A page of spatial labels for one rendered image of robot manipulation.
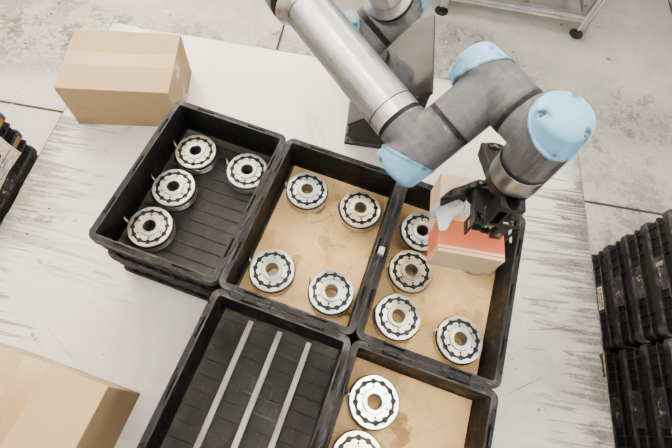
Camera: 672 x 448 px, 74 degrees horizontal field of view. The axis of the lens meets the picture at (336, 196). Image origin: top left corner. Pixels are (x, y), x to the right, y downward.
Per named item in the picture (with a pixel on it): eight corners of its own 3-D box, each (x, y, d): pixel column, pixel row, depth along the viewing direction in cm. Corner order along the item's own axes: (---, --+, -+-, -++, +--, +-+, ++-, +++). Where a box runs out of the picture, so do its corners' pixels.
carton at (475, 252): (430, 191, 93) (441, 172, 86) (488, 200, 93) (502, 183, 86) (426, 264, 85) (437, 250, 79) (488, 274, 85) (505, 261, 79)
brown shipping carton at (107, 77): (191, 72, 146) (180, 34, 132) (181, 128, 136) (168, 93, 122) (96, 67, 144) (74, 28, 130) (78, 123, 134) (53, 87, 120)
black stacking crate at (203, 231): (187, 127, 123) (178, 100, 113) (288, 162, 121) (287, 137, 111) (106, 255, 105) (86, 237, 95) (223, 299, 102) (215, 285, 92)
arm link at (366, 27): (345, 68, 124) (313, 36, 115) (381, 33, 120) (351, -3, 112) (359, 89, 116) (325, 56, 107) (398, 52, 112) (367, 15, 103)
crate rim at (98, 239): (179, 104, 115) (177, 98, 113) (288, 141, 112) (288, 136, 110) (89, 241, 96) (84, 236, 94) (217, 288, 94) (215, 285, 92)
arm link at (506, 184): (498, 135, 63) (555, 145, 63) (486, 152, 68) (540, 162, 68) (499, 181, 60) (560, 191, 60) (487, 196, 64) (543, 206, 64)
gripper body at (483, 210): (460, 235, 74) (487, 203, 63) (461, 190, 78) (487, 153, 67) (505, 243, 74) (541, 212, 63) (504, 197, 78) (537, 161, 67)
